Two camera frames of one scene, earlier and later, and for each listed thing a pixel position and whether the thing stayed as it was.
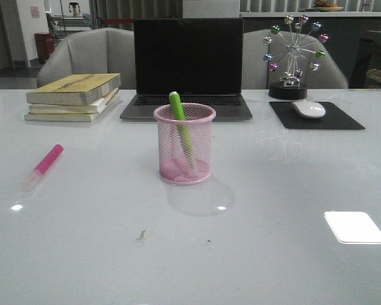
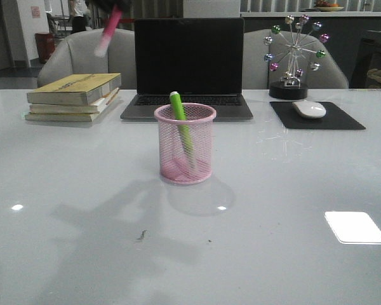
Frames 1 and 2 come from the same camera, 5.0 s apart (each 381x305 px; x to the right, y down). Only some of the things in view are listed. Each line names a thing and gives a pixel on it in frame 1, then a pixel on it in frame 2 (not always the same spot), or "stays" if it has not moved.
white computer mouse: x=308 y=108 stays
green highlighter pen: x=183 y=128 stays
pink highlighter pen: x=40 y=171 → x=110 y=28
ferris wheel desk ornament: x=289 y=86 stays
